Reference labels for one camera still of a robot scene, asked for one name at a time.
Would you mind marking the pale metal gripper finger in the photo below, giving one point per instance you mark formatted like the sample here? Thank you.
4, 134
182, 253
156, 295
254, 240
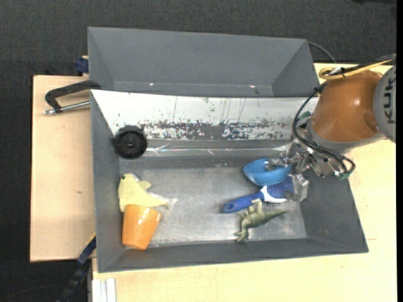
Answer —
285, 161
299, 187

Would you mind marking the blue bowl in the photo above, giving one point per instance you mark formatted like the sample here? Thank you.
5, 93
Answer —
261, 173

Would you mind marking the green toy dinosaur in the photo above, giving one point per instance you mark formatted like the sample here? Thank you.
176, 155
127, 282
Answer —
256, 219

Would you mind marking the blue and white brush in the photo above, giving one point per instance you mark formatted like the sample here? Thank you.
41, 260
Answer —
242, 201

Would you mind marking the grey metal bin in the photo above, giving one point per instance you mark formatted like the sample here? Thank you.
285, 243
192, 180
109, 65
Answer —
195, 61

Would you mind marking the yellow toy fish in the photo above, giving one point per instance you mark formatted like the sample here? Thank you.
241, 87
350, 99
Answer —
132, 190

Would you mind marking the black ribbed round wheel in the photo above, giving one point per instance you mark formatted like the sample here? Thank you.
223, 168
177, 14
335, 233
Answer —
130, 143

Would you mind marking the orange cup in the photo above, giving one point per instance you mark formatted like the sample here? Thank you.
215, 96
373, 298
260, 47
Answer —
138, 226

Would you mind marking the pale wood board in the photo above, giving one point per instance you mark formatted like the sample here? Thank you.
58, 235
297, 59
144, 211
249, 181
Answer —
60, 175

